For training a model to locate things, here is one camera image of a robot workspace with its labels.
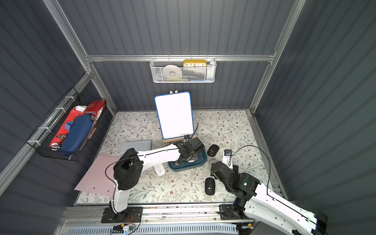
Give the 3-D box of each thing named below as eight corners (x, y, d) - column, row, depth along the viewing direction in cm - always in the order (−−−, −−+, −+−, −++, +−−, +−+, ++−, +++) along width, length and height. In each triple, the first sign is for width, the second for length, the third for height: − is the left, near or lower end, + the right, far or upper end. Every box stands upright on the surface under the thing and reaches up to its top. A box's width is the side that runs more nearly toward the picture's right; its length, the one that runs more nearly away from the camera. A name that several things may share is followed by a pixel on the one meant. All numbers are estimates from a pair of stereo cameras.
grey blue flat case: (119, 152, 99) (118, 151, 97) (122, 142, 104) (121, 141, 102) (150, 150, 100) (150, 149, 98) (151, 140, 105) (151, 139, 103)
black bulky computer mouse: (206, 153, 98) (206, 151, 95) (212, 145, 102) (213, 142, 100) (213, 158, 96) (213, 156, 93) (219, 149, 100) (220, 147, 97)
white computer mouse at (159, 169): (157, 177, 88) (156, 175, 85) (154, 168, 92) (153, 166, 89) (166, 173, 90) (165, 171, 87) (162, 164, 93) (161, 162, 90)
